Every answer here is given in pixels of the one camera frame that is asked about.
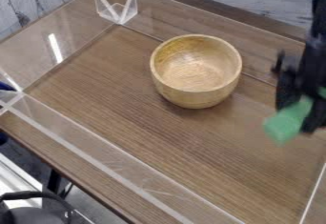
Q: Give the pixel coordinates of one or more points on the light brown wooden bowl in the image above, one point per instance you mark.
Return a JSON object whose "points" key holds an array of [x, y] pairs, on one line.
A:
{"points": [[196, 70]]}

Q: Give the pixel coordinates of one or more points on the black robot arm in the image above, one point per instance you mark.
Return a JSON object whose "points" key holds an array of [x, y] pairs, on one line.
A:
{"points": [[319, 25]]}

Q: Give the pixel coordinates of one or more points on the black table leg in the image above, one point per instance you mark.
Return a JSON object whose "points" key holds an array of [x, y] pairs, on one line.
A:
{"points": [[54, 182]]}

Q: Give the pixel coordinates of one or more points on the green rectangular block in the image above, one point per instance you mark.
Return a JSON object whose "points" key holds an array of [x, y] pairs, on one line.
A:
{"points": [[283, 126]]}

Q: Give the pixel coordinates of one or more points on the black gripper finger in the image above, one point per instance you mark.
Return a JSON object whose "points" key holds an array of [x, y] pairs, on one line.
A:
{"points": [[288, 94], [316, 118]]}

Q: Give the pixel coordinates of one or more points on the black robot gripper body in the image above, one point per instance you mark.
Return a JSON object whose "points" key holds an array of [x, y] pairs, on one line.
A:
{"points": [[308, 67]]}

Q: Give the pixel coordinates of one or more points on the clear acrylic table wall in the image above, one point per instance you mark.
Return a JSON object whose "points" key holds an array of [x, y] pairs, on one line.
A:
{"points": [[162, 164]]}

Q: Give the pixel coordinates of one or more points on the clear acrylic corner bracket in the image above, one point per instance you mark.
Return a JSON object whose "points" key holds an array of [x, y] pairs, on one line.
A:
{"points": [[118, 13]]}

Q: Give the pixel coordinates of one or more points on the blue object at left edge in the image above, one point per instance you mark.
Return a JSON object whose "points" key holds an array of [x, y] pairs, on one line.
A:
{"points": [[6, 87]]}

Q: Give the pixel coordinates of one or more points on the black chair with cable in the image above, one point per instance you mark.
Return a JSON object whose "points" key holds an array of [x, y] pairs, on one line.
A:
{"points": [[38, 215]]}

